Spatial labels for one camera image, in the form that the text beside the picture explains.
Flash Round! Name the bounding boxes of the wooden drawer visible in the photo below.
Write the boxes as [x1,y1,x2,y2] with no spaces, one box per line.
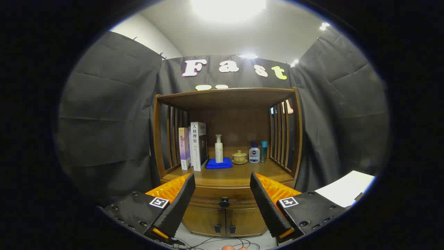
[189,184,264,210]

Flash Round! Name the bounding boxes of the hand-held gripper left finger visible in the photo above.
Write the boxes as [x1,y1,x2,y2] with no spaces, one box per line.
[98,173,196,243]

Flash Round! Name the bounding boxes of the yellow lidded teacup with saucer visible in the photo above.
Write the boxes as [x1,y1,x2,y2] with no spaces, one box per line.
[232,150,248,165]

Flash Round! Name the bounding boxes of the black backdrop cloth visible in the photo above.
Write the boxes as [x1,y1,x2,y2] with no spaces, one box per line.
[57,28,389,205]

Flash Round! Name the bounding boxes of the white and blue pump bottle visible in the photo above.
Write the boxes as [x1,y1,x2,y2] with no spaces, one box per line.
[249,142,261,164]

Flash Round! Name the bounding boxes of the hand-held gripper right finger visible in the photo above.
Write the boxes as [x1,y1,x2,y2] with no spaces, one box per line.
[250,171,351,243]

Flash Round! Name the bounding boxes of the wooden countertop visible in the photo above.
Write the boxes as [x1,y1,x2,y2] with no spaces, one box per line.
[161,146,295,186]

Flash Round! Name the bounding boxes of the black cables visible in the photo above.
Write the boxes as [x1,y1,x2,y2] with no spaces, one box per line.
[166,236,261,250]

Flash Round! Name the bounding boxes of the white book with portrait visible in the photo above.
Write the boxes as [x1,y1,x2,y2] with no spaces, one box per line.
[190,122,208,172]

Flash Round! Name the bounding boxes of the white flat panel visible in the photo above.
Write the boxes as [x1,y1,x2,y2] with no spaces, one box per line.
[315,170,376,208]

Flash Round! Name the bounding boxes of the wooden cabinet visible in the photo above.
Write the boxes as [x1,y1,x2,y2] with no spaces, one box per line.
[153,87,303,238]

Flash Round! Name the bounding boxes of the purple book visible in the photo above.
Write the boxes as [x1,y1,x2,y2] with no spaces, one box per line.
[178,127,191,170]

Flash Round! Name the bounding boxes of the blue folded cloth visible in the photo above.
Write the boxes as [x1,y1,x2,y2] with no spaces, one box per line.
[206,157,233,169]

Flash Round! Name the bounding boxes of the ceiling light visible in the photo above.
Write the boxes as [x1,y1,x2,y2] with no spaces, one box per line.
[190,0,267,23]

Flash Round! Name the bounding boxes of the wooden cabinet door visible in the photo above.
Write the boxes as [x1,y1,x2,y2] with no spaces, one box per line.
[225,208,267,238]
[182,205,226,236]

